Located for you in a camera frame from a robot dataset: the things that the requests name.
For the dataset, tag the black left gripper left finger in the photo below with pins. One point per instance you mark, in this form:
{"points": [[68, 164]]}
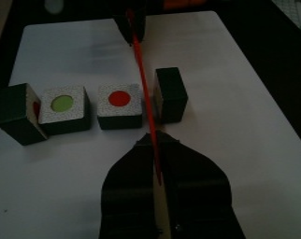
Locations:
{"points": [[128, 189]]}

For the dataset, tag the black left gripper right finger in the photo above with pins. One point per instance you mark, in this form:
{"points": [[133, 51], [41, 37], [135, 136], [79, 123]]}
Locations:
{"points": [[202, 196]]}

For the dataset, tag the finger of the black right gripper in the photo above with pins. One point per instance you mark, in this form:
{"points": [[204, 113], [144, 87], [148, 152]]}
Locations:
{"points": [[123, 28], [140, 25]]}

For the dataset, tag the red toy knife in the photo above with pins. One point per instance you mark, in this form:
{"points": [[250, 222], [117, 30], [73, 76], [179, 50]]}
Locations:
{"points": [[145, 87]]}

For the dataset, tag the toy sushi piece dark wrap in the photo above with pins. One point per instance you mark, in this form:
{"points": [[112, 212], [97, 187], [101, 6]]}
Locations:
{"points": [[171, 93]]}

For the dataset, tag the toy sushi piece red filling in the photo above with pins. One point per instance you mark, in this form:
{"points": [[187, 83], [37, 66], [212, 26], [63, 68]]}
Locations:
{"points": [[14, 115], [119, 105]]}

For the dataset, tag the toy sushi piece green filling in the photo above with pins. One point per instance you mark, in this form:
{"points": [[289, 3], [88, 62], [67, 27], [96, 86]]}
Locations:
{"points": [[64, 109]]}

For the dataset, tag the orange object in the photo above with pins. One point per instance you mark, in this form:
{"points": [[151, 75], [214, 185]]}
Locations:
{"points": [[183, 3]]}

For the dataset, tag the white cutting board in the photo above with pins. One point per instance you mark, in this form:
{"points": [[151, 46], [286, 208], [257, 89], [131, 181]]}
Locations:
{"points": [[239, 155]]}

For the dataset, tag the white round object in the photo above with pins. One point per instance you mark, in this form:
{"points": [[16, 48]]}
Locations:
{"points": [[53, 6]]}

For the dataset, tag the white mesh object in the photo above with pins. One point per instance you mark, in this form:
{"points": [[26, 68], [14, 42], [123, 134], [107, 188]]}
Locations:
{"points": [[295, 12]]}

